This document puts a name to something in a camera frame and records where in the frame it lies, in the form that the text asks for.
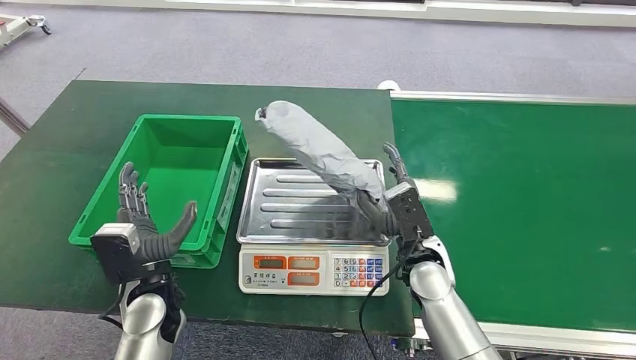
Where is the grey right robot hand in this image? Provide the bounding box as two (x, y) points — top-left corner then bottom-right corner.
(355, 142), (411, 239)

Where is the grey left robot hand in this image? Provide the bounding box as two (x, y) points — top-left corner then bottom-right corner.
(116, 161), (199, 266)

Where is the grey plastic mailer package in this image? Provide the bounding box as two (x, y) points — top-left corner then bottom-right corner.
(254, 100), (388, 203)

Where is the green conveyor belt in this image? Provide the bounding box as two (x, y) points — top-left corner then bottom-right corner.
(389, 99), (636, 332)

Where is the green plastic crate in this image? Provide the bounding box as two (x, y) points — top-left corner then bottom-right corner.
(68, 114), (250, 270)

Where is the steel scale weighing tray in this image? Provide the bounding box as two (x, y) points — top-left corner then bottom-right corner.
(235, 157), (392, 248)

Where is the white electronic scale body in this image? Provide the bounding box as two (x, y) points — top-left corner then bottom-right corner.
(238, 244), (391, 298)

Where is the grey metal bar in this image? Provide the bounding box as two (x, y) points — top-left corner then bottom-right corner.
(0, 97), (30, 138)

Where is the white window ledge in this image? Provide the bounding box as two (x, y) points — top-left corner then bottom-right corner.
(163, 0), (636, 29)

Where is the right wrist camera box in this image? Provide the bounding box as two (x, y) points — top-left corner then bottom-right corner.
(385, 181), (434, 243)

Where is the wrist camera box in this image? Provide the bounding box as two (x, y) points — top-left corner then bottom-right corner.
(90, 222), (145, 287)
(385, 181), (434, 243)

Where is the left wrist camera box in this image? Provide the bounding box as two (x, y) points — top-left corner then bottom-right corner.
(90, 222), (145, 287)

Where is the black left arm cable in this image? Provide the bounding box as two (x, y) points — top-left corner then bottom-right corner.
(97, 283), (128, 330)

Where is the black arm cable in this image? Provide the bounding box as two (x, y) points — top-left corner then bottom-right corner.
(358, 256), (404, 360)
(97, 283), (128, 330)

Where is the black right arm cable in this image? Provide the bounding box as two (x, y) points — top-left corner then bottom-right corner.
(358, 256), (404, 360)

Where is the aluminium conveyor frame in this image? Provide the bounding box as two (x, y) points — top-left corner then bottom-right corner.
(376, 79), (636, 360)

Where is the white wheeled cart frame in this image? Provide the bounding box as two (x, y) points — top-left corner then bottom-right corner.
(0, 14), (53, 50)

